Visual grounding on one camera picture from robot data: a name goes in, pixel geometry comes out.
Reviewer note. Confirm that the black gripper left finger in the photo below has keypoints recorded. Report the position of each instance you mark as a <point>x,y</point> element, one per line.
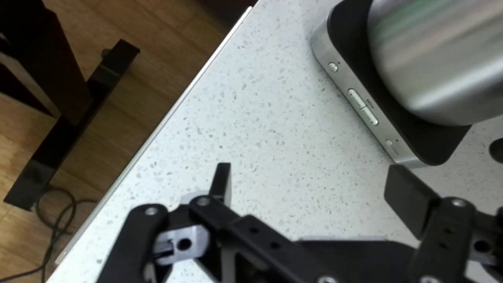
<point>142,236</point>

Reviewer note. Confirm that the dark wooden furniture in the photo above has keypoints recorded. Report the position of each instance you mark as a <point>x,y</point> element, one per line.
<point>37,47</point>

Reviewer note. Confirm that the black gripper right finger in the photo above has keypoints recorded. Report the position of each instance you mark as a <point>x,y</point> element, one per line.
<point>446,230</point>

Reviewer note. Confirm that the black stand leg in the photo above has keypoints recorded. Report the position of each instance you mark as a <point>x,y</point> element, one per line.
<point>68,126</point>

